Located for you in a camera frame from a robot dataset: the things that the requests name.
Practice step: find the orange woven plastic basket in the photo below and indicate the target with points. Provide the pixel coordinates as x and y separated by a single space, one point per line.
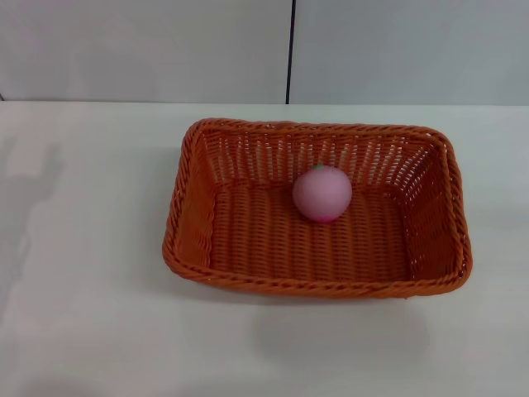
314 252

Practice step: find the pink toy peach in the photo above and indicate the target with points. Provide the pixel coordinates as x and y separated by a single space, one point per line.
322 194

